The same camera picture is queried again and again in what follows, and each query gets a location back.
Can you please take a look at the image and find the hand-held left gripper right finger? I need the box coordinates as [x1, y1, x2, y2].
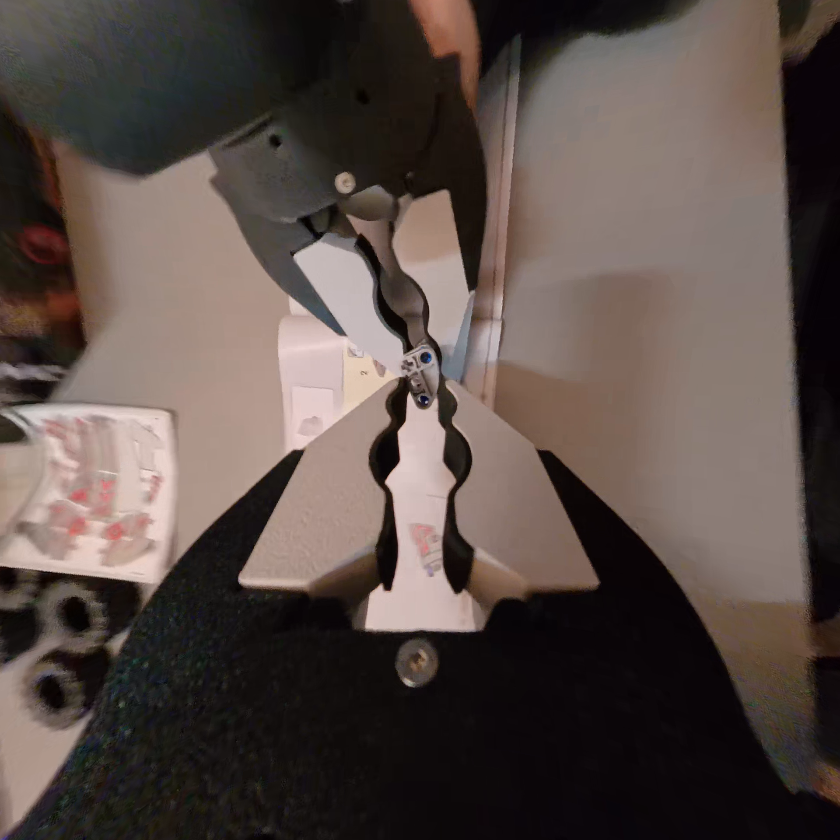
[436, 379, 601, 624]

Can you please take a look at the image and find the small grey curved toy brick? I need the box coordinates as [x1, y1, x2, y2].
[399, 343, 442, 410]

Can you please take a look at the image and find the white instruction booklet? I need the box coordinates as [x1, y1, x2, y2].
[277, 33, 526, 632]

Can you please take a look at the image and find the grey desk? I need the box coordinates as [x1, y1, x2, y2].
[0, 0, 818, 837]

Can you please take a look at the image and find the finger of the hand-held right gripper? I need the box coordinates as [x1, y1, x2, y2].
[292, 235, 422, 375]
[375, 189, 476, 382]

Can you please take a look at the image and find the person's right hand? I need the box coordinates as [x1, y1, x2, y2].
[409, 0, 484, 112]

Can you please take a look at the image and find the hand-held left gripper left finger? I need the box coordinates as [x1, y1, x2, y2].
[238, 379, 404, 624]

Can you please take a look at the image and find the person's dark clothing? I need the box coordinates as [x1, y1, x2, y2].
[781, 0, 840, 624]

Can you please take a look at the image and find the red grey sticker sheet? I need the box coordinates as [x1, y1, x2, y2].
[0, 402, 179, 585]

